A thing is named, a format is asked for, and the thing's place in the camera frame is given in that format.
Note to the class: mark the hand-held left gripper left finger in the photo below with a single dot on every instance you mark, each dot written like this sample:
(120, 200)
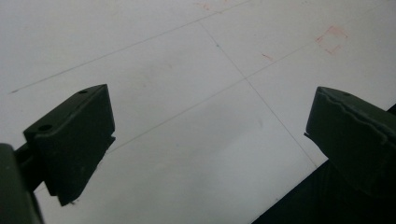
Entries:
(74, 140)

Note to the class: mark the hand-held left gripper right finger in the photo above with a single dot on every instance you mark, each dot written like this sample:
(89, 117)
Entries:
(351, 140)

